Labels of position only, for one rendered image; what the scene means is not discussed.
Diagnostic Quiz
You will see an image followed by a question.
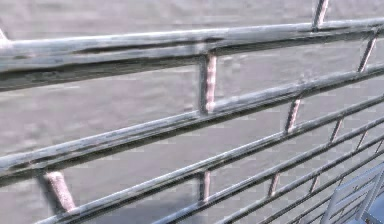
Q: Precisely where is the pale grey slatted chair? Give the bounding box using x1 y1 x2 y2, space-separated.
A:
320 162 384 224

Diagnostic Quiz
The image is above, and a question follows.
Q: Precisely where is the grey metal bar shelf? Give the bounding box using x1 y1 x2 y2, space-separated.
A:
0 0 384 224

